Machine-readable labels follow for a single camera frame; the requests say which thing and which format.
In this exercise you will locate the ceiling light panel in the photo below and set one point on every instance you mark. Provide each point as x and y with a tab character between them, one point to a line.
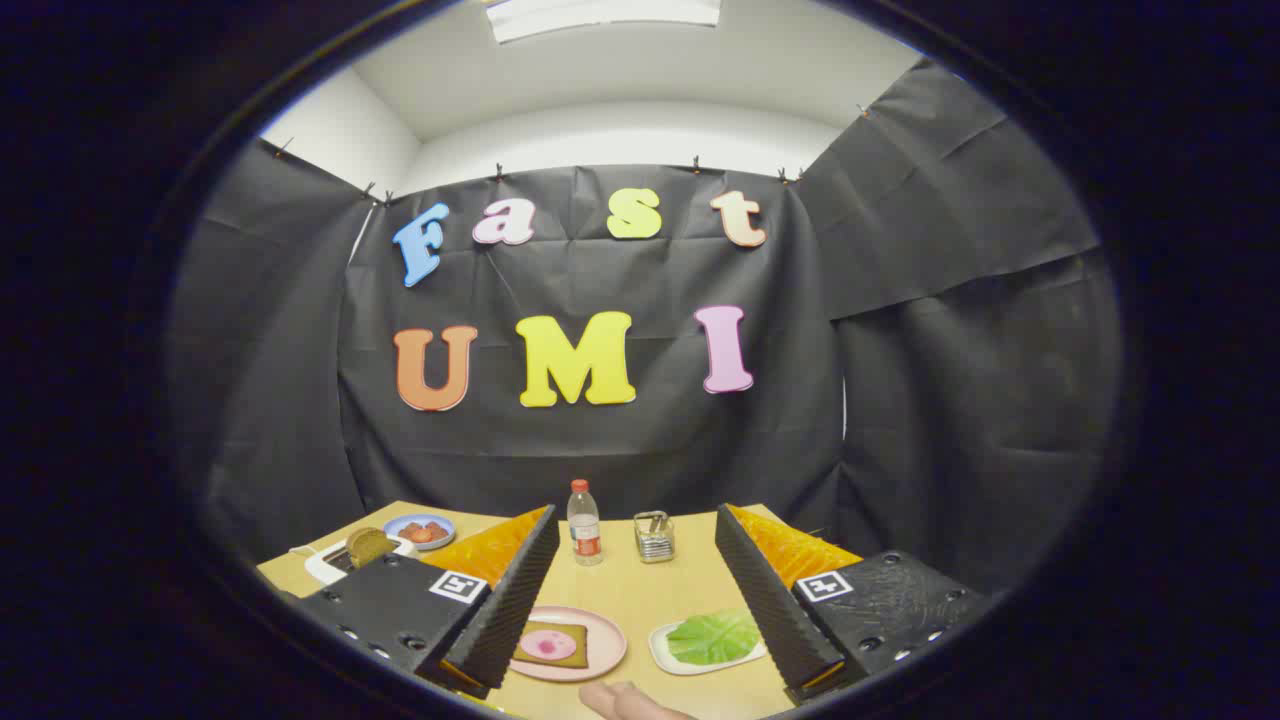
600	15

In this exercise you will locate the green lettuce leaf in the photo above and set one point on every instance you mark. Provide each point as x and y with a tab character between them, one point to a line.
715	640

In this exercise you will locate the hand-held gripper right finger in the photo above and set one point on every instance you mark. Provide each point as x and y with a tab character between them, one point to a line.
765	610

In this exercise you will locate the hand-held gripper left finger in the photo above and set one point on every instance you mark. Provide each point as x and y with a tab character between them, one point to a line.
515	600

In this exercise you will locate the small white plate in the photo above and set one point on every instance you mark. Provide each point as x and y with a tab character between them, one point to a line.
658	648

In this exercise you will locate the brown toast slice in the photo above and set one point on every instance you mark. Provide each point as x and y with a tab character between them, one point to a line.
370	545

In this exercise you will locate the pink round plate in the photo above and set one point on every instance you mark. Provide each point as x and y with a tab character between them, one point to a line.
605	640

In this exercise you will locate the black backdrop cloth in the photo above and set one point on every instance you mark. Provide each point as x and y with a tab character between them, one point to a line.
620	440

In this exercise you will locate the pink ham slice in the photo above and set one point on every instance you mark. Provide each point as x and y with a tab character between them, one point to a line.
550	646

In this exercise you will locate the bread slice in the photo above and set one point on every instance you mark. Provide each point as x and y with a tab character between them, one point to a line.
583	655

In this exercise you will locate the white toaster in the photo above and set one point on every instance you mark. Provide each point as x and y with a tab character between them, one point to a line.
320	567

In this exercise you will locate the clear water bottle red cap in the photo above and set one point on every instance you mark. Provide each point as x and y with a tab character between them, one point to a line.
585	530

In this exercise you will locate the blue round plate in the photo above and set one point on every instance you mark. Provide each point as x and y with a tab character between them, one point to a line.
395	527

